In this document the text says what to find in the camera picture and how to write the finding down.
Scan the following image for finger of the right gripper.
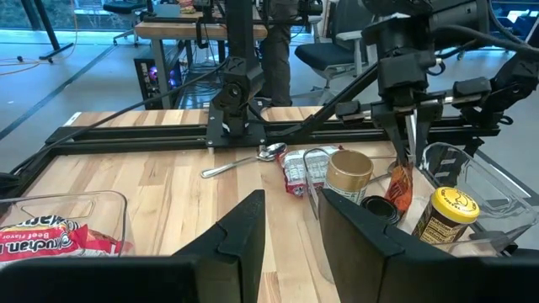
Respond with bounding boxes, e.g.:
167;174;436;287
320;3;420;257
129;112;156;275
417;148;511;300
371;102;408;167
412;101;444;164

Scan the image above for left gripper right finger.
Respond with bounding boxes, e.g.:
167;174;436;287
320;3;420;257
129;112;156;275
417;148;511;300
318;188;481;303

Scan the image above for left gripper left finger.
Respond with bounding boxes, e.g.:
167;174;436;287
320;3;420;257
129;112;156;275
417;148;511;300
168;189;266;303

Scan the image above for tan lid spice jar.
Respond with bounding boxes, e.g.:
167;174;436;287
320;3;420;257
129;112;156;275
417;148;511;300
323;149;375;206

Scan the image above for yellow lid jar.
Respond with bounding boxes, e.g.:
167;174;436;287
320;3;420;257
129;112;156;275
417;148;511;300
411;186;481;247

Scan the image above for red beef ramen pack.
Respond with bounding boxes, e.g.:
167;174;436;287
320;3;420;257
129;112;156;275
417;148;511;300
0;215;125;270

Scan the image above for black office chair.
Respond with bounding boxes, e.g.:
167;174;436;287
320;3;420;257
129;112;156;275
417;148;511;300
293;0;380;106
102;0;148;46

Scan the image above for large clear plastic bin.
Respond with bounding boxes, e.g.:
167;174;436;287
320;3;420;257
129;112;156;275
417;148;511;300
302;141;539;258

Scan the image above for red ramen noodle pack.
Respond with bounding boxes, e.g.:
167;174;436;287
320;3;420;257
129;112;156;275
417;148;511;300
279;145;344;198

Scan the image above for metal spoon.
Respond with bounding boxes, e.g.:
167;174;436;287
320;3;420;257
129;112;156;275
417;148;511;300
200;141;289;179

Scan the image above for person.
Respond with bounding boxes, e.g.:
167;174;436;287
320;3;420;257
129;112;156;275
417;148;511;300
260;0;296;108

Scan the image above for blue storage bins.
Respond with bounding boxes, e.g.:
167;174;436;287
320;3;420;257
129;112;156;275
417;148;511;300
490;0;539;43

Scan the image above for small clear plastic bin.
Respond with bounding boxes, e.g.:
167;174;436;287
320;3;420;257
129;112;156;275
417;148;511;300
0;190;129;270

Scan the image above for black computer tower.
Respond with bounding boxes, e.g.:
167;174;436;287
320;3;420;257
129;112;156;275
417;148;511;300
133;56;183;104

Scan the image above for wooden desk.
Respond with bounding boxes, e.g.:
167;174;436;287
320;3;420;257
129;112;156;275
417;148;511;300
134;19;270;110

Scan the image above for black floor stand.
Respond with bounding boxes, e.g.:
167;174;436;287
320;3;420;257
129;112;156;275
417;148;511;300
19;0;76;64

